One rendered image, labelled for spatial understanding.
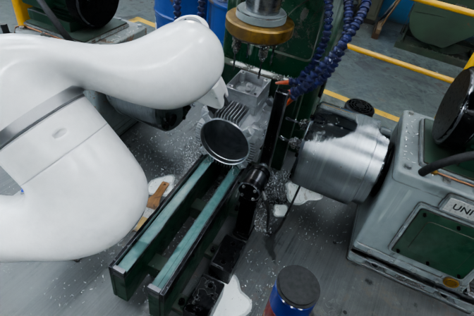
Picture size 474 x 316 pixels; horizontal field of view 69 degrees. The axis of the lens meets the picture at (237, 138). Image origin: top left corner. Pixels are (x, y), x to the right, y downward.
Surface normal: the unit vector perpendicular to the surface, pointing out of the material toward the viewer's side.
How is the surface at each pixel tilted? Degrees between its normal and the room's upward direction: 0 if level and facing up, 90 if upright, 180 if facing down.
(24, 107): 50
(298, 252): 0
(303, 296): 0
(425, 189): 90
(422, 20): 87
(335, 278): 0
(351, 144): 40
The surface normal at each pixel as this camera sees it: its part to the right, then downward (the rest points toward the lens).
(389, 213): -0.40, 0.54
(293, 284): 0.12, -0.77
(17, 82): 0.48, 0.08
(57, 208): 0.00, 0.21
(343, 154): -0.23, -0.07
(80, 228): 0.23, 0.21
